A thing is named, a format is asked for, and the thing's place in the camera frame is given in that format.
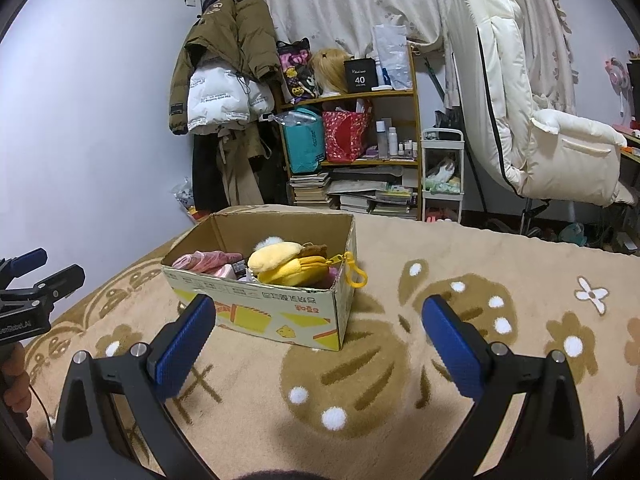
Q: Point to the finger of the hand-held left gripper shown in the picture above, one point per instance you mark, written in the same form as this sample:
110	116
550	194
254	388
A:
62	277
30	260

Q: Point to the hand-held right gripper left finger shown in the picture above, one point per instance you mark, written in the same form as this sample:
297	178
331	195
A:
186	345

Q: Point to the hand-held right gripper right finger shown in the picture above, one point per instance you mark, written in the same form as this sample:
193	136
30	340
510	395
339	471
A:
450	350

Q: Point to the cardboard box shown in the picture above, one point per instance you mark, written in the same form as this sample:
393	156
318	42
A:
260	310

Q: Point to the yellow pouch with clip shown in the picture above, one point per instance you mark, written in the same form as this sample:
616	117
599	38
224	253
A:
305	270

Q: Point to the small brown bear plush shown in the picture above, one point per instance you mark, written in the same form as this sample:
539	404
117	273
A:
314	250

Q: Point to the person's left hand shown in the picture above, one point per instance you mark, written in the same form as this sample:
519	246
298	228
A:
17	380

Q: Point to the beige flower blanket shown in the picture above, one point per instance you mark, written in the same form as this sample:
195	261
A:
450	250

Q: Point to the pink slippers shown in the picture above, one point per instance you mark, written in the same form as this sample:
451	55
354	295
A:
440	218

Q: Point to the clear plastic bag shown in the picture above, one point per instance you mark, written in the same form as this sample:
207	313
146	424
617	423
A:
185	195

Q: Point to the white trolley cart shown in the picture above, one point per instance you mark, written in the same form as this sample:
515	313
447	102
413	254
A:
442	194

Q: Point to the teal slippers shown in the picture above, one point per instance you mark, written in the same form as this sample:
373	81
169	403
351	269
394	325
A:
573	234

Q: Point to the black garment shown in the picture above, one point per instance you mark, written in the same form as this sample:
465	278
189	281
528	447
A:
205	170

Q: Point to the beige trench coat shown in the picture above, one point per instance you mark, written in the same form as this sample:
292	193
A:
240	170

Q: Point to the stack of books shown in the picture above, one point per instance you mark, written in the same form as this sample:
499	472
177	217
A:
360	185

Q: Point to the wooden corner shelf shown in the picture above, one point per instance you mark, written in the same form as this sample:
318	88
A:
370	162

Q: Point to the row of small bottles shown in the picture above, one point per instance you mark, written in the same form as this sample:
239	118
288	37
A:
407	149

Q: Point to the short white bottle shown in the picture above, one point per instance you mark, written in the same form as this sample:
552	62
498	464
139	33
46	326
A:
393	142

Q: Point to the teal bag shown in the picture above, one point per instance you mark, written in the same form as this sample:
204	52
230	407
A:
302	140

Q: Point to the white puffer jacket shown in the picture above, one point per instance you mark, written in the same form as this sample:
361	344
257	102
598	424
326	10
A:
215	95

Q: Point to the red patterned gift bag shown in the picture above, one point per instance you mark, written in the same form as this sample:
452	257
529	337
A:
345	135

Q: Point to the cream reclining chair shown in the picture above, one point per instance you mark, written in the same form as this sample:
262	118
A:
510	85

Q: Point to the wooden desk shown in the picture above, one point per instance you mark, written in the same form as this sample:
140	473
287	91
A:
632	141

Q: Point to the black box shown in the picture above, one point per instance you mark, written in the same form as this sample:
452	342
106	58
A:
360	77

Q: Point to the black printed tote bag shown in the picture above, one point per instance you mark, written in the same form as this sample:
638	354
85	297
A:
295	70

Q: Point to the brown parka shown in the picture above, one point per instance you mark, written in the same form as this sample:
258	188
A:
225	25

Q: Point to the white plastic bag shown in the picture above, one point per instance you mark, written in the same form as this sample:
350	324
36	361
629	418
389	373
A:
392	55

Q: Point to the blond wig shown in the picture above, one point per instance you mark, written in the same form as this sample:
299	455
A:
327	70

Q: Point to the pink desk fan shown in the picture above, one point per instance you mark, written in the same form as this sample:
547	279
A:
617	77

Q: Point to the white curtain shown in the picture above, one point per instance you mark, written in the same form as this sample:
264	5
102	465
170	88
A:
350	0

